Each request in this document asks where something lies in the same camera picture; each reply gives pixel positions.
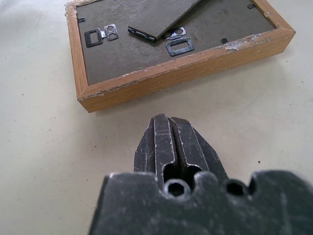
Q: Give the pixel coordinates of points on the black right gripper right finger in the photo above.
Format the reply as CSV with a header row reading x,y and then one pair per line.
x,y
195,149

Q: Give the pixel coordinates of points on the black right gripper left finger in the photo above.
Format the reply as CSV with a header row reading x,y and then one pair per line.
x,y
156,149

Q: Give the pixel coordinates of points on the wooden picture frame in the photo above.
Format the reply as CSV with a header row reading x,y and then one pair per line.
x,y
171,49

